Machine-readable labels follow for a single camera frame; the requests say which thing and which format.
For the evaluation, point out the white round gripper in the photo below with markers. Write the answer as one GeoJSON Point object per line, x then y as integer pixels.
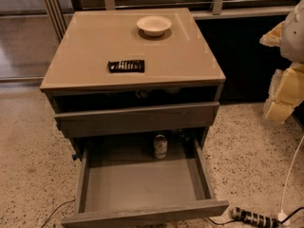
{"type": "Point", "coordinates": [294, 37]}

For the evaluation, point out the black rxbar chocolate wrapper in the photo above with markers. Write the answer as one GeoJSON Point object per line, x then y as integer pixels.
{"type": "Point", "coordinates": [126, 66]}

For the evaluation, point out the closed grey top drawer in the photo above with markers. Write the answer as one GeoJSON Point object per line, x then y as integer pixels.
{"type": "Point", "coordinates": [136, 119]}

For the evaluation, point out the white can in drawer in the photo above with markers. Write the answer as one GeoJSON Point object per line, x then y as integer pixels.
{"type": "Point", "coordinates": [160, 147]}

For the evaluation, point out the grey drawer cabinet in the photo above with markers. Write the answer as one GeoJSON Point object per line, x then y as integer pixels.
{"type": "Point", "coordinates": [180, 68]}

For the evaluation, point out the open grey middle drawer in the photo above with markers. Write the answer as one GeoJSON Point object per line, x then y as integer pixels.
{"type": "Point", "coordinates": [121, 184]}

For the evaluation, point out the white ceramic bowl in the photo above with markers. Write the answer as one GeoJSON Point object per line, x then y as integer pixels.
{"type": "Point", "coordinates": [154, 25]}

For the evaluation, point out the black power strip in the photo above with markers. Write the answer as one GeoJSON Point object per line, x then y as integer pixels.
{"type": "Point", "coordinates": [253, 219]}

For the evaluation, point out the white wall plug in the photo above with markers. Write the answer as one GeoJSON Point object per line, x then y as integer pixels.
{"type": "Point", "coordinates": [283, 219]}

